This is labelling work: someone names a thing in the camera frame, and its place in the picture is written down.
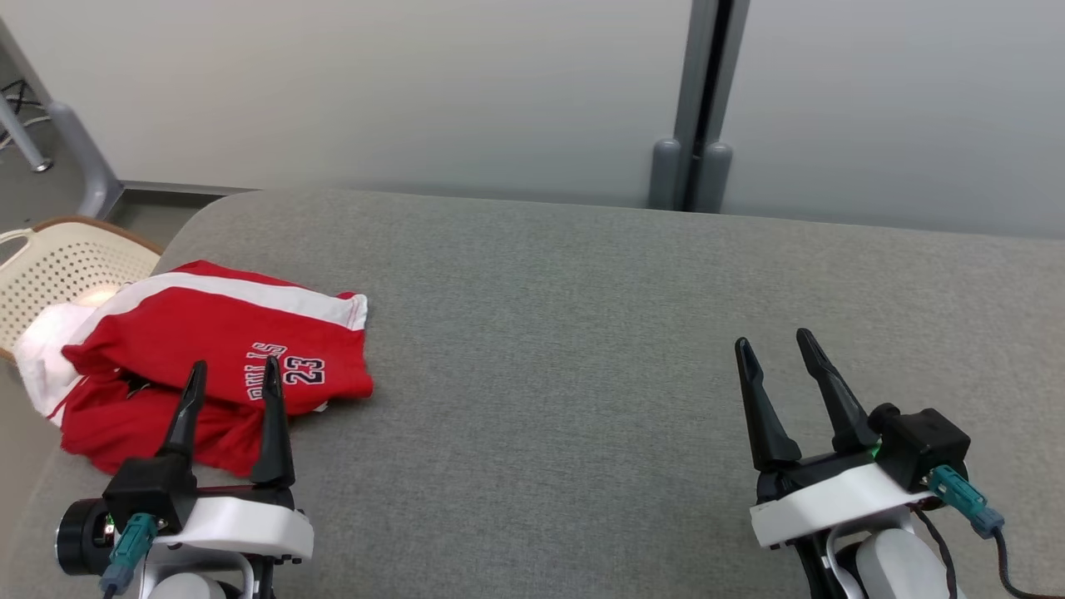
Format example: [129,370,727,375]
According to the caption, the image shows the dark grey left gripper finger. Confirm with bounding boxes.
[158,359,209,460]
[249,356,297,490]

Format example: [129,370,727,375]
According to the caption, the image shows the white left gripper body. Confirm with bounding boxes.
[152,485,315,568]

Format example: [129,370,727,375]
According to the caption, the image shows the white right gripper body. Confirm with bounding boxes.
[750,449,941,548]

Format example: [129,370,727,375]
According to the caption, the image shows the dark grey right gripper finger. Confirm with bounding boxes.
[796,328,880,455]
[734,337,804,473]

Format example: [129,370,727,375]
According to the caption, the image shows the red jersey white sleeves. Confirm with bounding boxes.
[14,302,280,479]

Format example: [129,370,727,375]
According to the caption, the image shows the red shorts white trim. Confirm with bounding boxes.
[62,260,375,417]

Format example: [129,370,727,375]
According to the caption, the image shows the cream perforated laundry basket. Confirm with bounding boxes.
[0,216,164,364]

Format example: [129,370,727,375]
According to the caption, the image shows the thick grey metal leg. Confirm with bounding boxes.
[0,17,126,220]

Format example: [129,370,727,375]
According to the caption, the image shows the thin grey metal leg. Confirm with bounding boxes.
[0,90,53,174]

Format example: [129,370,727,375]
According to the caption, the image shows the left camera cable teal plug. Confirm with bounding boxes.
[98,512,160,599]

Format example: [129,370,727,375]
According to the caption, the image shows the camera cable teal plug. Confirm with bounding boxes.
[98,512,160,599]
[927,464,1065,599]

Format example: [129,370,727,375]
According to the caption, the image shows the right camera cable teal plug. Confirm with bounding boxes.
[927,464,1065,599]

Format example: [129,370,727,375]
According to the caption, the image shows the grey partition post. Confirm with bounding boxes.
[648,0,750,214]

